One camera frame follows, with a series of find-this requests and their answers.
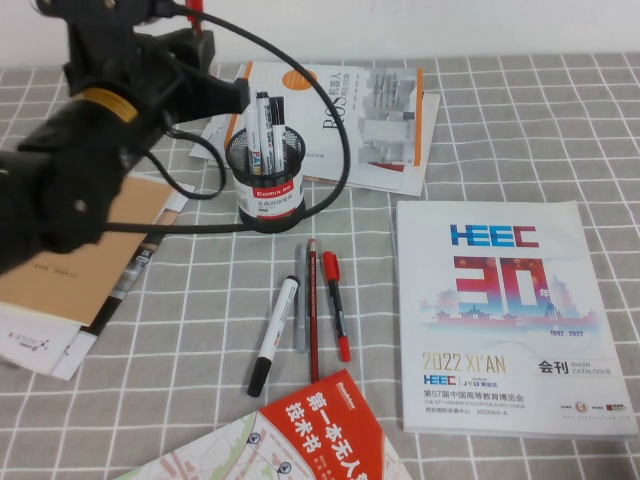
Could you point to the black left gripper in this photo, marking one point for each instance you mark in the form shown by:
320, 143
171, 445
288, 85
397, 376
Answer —
115, 65

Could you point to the red ballpoint pen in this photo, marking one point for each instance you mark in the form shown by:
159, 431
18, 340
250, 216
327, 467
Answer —
194, 17

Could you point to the white marker with black cap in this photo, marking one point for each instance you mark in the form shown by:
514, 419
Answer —
277, 325
263, 122
277, 130

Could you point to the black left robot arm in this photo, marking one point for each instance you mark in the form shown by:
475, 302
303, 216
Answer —
55, 190

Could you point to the black mesh pen holder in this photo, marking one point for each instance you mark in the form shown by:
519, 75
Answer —
270, 215

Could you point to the grey pen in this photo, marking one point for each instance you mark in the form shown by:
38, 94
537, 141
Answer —
300, 310

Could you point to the white orange ROS book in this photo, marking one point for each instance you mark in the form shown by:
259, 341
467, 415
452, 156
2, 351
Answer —
380, 110

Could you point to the white brochure stack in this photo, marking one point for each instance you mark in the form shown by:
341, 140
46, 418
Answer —
400, 180

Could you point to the brown kraft notebook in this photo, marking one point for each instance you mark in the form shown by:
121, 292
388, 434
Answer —
75, 285

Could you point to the red and black marker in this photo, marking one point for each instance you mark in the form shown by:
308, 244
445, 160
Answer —
336, 305

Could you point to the red pencil with eraser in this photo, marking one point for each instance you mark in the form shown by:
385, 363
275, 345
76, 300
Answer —
313, 325

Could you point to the grey checkered tablecloth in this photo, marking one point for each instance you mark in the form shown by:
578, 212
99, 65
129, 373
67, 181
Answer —
500, 150

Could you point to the white brochures with photos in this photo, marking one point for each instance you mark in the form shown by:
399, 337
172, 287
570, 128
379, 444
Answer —
30, 345

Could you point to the red book with map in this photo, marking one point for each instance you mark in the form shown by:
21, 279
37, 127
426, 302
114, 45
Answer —
320, 430

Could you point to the white HEEC show catalogue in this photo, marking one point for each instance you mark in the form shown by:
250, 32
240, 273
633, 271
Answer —
500, 340

